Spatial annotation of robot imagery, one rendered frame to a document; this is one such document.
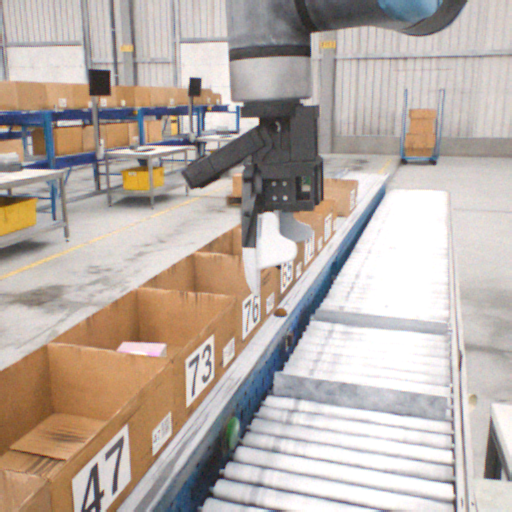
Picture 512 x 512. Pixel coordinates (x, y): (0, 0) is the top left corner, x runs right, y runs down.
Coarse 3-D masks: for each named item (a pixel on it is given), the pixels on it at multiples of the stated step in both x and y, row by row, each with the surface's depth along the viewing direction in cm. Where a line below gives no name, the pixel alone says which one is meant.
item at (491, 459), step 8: (488, 432) 160; (496, 432) 151; (488, 440) 161; (496, 440) 152; (488, 448) 160; (496, 448) 159; (488, 456) 160; (496, 456) 160; (504, 456) 141; (488, 464) 160; (496, 464) 160; (504, 464) 142; (488, 472) 160; (496, 472) 160; (504, 472) 140
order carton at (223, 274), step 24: (192, 264) 195; (216, 264) 194; (240, 264) 192; (168, 288) 179; (192, 288) 197; (216, 288) 197; (240, 288) 194; (264, 288) 176; (240, 312) 156; (264, 312) 179; (240, 336) 157
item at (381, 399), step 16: (288, 384) 163; (304, 384) 162; (320, 384) 160; (336, 384) 159; (352, 384) 157; (368, 384) 157; (320, 400) 162; (336, 400) 160; (352, 400) 159; (368, 400) 157; (384, 400) 156; (400, 400) 155; (416, 400) 153; (432, 400) 152; (416, 416) 154; (432, 416) 153
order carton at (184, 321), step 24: (144, 288) 159; (96, 312) 141; (120, 312) 152; (144, 312) 161; (168, 312) 159; (192, 312) 157; (216, 312) 154; (72, 336) 132; (96, 336) 142; (120, 336) 153; (144, 336) 163; (168, 336) 161; (192, 336) 159; (216, 336) 139; (216, 360) 140; (192, 408) 128
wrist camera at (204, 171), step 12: (252, 132) 65; (228, 144) 66; (240, 144) 65; (252, 144) 65; (264, 144) 65; (204, 156) 69; (216, 156) 67; (228, 156) 66; (240, 156) 66; (192, 168) 68; (204, 168) 67; (216, 168) 67; (228, 168) 67; (192, 180) 68; (204, 180) 68; (216, 180) 69
